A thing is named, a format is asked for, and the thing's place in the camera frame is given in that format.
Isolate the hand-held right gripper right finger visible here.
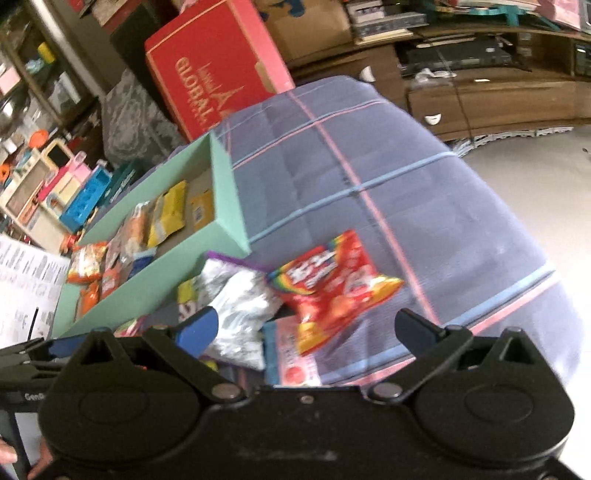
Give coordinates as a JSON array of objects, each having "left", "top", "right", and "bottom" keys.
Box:
[{"left": 365, "top": 308, "right": 550, "bottom": 402}]

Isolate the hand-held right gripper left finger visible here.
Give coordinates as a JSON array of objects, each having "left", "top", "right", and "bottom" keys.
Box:
[{"left": 60, "top": 305, "right": 247, "bottom": 403}]

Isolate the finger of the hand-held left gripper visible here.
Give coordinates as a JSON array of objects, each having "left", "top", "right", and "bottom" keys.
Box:
[
  {"left": 0, "top": 336, "right": 88, "bottom": 363},
  {"left": 0, "top": 360, "right": 65, "bottom": 377}
]

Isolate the green cartoon snack packet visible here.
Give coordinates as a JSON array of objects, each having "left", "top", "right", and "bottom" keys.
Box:
[{"left": 177, "top": 277, "right": 218, "bottom": 324}]

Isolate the silver purple-edged snack packet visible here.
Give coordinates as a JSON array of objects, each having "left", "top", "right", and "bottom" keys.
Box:
[{"left": 198, "top": 251, "right": 283, "bottom": 370}]

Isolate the orange white snack packet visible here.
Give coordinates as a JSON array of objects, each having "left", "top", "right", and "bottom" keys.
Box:
[{"left": 76, "top": 281, "right": 101, "bottom": 319}]

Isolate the pink floral snack packet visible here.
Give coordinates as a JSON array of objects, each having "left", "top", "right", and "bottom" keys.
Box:
[{"left": 113, "top": 318, "right": 148, "bottom": 337}]

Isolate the orange patterned snack packet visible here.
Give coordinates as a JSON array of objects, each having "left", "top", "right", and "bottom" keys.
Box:
[{"left": 67, "top": 242, "right": 108, "bottom": 284}]

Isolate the red rainbow candy packet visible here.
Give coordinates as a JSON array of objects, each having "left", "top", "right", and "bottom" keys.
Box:
[{"left": 267, "top": 229, "right": 404, "bottom": 356}]

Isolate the pink and blue snack packet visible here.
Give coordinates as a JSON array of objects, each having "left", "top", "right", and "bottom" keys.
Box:
[{"left": 263, "top": 316, "right": 322, "bottom": 387}]

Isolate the yellow wavy snack packet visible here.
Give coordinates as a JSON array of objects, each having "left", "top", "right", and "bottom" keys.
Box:
[{"left": 147, "top": 180, "right": 189, "bottom": 250}]

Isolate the long yellow snack packet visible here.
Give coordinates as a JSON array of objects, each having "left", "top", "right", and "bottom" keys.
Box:
[{"left": 189, "top": 189, "right": 215, "bottom": 232}]

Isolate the clear cracker packet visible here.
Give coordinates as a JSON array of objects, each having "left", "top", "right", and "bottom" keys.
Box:
[{"left": 117, "top": 200, "right": 153, "bottom": 259}]

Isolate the mint green cardboard box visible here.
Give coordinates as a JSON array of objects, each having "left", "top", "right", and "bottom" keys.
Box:
[{"left": 50, "top": 131, "right": 252, "bottom": 340}]

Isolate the person's left hand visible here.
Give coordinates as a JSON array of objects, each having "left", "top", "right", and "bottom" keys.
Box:
[{"left": 0, "top": 436, "right": 54, "bottom": 480}]

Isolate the white instruction sheet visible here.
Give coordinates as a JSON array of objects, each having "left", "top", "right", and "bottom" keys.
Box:
[{"left": 0, "top": 233, "right": 71, "bottom": 347}]

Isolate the plaid blue cloth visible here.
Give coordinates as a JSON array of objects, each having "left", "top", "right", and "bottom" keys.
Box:
[{"left": 215, "top": 76, "right": 583, "bottom": 393}]

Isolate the blue toy rack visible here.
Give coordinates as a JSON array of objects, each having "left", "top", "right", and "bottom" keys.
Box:
[{"left": 59, "top": 166, "right": 114, "bottom": 234}]

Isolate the cream pink toy kitchen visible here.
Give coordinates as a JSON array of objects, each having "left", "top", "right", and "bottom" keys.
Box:
[{"left": 0, "top": 138, "right": 93, "bottom": 241}]

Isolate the teal toy kitchen box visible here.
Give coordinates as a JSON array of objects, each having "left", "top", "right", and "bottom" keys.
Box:
[{"left": 95, "top": 159, "right": 144, "bottom": 217}]

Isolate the grey lace cushion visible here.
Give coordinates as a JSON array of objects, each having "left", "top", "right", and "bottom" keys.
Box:
[{"left": 100, "top": 69, "right": 185, "bottom": 167}]

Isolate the white foam mat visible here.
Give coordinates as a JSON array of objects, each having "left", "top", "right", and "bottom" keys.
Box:
[{"left": 450, "top": 124, "right": 575, "bottom": 158}]

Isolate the wooden cabinet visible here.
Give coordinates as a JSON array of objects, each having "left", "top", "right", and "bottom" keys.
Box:
[{"left": 291, "top": 23, "right": 591, "bottom": 141}]

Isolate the red cardboard box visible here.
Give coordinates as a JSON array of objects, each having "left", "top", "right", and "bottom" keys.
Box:
[{"left": 144, "top": 0, "right": 296, "bottom": 143}]

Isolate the black media player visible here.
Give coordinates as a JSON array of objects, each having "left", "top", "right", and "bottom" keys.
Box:
[{"left": 399, "top": 37, "right": 513, "bottom": 75}]

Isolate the cluttered shelf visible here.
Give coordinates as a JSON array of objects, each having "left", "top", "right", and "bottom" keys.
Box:
[{"left": 0, "top": 0, "right": 102, "bottom": 139}]

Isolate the brown cardboard box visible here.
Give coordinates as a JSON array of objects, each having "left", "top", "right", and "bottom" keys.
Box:
[{"left": 256, "top": 0, "right": 354, "bottom": 63}]

